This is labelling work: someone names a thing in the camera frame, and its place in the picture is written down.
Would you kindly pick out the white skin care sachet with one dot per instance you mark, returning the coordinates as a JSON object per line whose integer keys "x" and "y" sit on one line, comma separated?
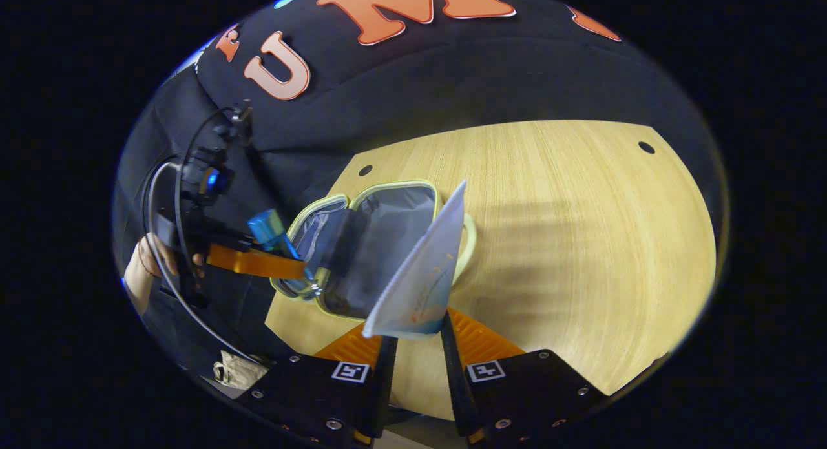
{"x": 420, "y": 274}

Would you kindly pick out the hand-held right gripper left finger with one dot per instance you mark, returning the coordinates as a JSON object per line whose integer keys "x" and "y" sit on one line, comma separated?
{"x": 310, "y": 391}

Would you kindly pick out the blue skin care bottle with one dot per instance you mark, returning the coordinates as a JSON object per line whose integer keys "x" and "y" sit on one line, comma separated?
{"x": 266, "y": 224}

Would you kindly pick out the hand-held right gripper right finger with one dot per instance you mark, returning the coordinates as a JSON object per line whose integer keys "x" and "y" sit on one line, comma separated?
{"x": 530, "y": 391}

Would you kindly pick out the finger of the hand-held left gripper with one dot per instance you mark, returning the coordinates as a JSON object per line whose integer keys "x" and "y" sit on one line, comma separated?
{"x": 258, "y": 263}

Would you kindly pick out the cream suitcase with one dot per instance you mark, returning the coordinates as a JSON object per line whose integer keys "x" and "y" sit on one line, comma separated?
{"x": 381, "y": 242}

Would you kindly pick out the black backdrop cloth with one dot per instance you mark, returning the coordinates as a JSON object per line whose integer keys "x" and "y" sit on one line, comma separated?
{"x": 452, "y": 81}

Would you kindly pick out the beige cloth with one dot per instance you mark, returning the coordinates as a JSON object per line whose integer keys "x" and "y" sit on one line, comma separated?
{"x": 242, "y": 371}

